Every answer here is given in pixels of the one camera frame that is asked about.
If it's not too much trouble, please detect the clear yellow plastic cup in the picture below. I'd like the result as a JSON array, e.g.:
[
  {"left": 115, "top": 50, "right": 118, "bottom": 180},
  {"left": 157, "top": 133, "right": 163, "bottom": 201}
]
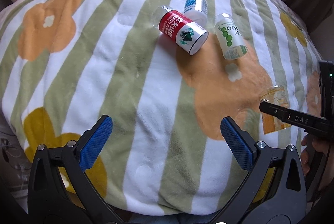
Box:
[{"left": 260, "top": 85, "right": 291, "bottom": 134}]

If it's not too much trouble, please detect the right hand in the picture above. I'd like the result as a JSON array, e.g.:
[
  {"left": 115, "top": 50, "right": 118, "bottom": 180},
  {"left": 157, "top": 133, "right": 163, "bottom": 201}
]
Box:
[{"left": 300, "top": 137, "right": 333, "bottom": 190}]

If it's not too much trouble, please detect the green label cut bottle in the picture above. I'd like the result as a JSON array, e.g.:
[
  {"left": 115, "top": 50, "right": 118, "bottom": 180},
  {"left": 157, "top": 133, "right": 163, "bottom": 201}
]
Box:
[{"left": 214, "top": 13, "right": 248, "bottom": 60}]

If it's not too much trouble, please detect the red label cut bottle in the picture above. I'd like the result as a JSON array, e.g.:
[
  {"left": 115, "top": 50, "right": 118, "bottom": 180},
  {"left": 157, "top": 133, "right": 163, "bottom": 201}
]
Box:
[{"left": 151, "top": 6, "right": 209, "bottom": 55}]

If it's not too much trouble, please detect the blue label white bottle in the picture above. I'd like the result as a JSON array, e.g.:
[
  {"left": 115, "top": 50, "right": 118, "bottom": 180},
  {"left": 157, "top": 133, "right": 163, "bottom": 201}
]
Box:
[{"left": 183, "top": 0, "right": 208, "bottom": 27}]

